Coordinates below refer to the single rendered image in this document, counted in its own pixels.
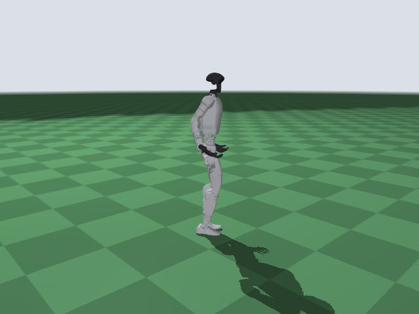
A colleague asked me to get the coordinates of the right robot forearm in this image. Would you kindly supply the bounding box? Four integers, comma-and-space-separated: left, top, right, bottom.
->
191, 119, 204, 151

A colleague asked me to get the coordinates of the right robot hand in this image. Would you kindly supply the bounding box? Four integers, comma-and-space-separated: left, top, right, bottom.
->
198, 145, 223, 158

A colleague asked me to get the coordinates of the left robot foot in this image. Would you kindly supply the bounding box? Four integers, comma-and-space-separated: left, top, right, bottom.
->
199, 222, 221, 229

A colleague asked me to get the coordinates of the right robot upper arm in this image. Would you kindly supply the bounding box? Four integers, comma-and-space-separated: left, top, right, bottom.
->
191, 96, 215, 128

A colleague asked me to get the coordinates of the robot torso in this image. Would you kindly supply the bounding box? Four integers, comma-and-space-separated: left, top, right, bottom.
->
201, 94, 223, 157

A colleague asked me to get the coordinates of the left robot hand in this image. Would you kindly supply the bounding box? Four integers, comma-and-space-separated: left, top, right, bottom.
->
215, 144, 228, 153

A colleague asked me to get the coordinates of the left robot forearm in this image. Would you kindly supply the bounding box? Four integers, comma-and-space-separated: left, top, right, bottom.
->
200, 127, 210, 138

